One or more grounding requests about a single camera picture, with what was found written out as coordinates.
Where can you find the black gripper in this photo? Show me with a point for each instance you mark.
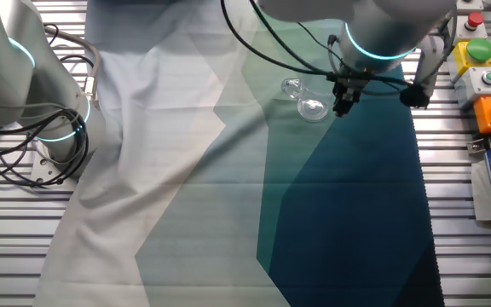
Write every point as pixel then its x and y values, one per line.
pixel 348 90

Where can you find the grey box with red button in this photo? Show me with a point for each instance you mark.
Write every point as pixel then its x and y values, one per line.
pixel 472 25

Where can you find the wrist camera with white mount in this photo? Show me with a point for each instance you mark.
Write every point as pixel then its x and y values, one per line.
pixel 416 94

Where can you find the yellow box green mushroom button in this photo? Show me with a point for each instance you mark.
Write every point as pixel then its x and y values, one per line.
pixel 475 53

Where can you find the blue green white cloth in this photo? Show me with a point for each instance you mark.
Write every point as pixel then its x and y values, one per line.
pixel 228 192

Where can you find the small grey switch box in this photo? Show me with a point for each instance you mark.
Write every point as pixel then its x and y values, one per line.
pixel 470 4

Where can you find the clear glass flask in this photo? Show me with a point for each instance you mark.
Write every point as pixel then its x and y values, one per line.
pixel 313 108

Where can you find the orange box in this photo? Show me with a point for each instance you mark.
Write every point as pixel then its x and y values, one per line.
pixel 486 115

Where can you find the grey box small green button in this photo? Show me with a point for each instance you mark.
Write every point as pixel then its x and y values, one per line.
pixel 480 83

